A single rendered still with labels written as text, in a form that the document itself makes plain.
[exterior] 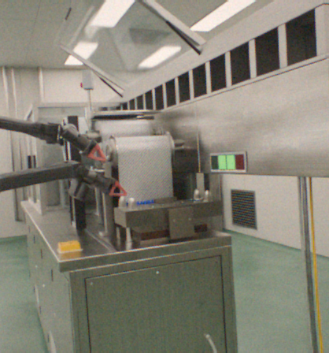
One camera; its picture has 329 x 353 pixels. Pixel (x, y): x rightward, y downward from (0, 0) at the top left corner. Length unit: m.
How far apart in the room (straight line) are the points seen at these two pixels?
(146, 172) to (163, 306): 0.55
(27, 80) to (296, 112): 6.41
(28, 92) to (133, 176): 5.70
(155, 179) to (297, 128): 0.75
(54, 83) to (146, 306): 6.13
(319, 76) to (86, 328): 1.08
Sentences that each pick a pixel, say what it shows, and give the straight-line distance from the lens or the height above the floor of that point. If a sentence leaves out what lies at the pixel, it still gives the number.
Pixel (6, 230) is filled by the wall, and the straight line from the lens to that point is 7.29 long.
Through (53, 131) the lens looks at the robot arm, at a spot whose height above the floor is 1.35.
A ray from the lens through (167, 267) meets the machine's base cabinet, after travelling 1.55.
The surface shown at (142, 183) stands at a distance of 1.74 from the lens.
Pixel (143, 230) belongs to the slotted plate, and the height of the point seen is 0.95.
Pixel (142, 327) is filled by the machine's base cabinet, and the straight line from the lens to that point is 1.58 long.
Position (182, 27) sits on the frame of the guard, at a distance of 1.74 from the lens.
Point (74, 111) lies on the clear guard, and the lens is 2.74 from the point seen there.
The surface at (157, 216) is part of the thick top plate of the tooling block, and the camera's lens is 1.56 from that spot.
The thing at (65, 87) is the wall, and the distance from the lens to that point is 7.41.
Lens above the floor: 1.23
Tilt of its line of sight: 3 degrees down
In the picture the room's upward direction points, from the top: 4 degrees counter-clockwise
